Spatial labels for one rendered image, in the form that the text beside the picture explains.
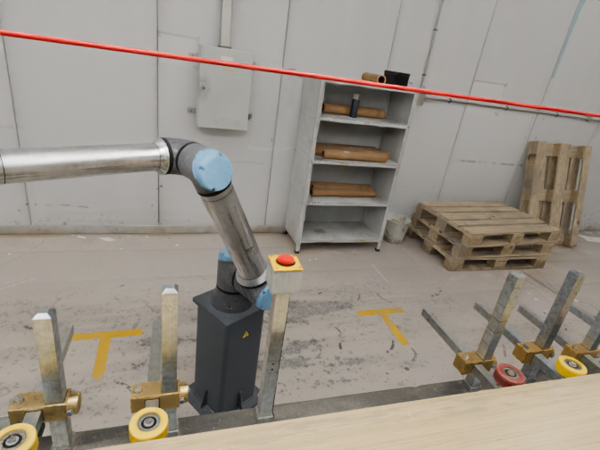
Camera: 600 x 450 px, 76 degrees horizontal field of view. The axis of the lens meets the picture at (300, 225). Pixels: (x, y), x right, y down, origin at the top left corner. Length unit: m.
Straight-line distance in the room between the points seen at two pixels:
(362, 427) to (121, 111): 3.00
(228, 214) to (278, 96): 2.38
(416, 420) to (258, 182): 2.94
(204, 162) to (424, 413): 0.89
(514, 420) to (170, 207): 3.13
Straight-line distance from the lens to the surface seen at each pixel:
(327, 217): 4.05
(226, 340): 1.78
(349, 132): 3.84
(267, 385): 1.14
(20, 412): 1.14
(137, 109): 3.47
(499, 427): 1.19
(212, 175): 1.18
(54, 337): 1.00
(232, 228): 1.32
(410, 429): 1.07
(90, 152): 1.20
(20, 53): 3.56
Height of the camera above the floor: 1.67
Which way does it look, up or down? 23 degrees down
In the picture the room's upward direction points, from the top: 9 degrees clockwise
